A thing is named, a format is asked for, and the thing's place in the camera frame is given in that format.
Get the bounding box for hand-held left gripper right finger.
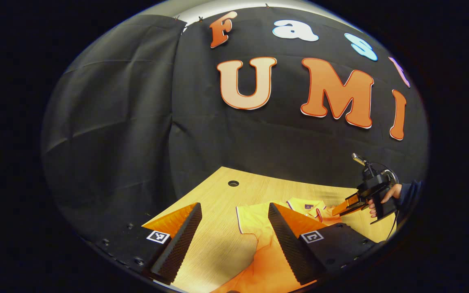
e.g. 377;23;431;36
268;202;377;285

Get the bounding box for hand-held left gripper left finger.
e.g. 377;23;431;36
96;202;203;285

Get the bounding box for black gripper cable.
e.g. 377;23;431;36
385;214;400;241

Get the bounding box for orange T-shirt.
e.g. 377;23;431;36
210;197;343;293

